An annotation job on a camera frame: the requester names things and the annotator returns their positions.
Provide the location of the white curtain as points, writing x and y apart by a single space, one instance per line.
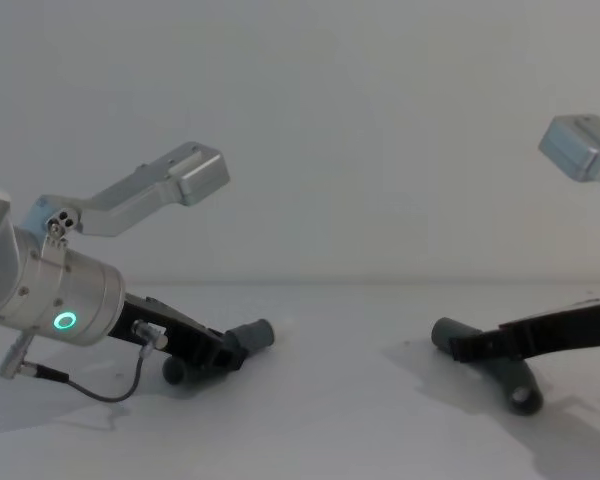
330 125

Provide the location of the right robot arm grey camera housing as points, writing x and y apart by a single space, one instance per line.
580 150

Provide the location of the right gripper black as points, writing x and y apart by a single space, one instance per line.
540 335

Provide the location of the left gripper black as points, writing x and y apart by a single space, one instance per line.
190 337

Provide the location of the white table cloth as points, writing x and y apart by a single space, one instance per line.
330 410

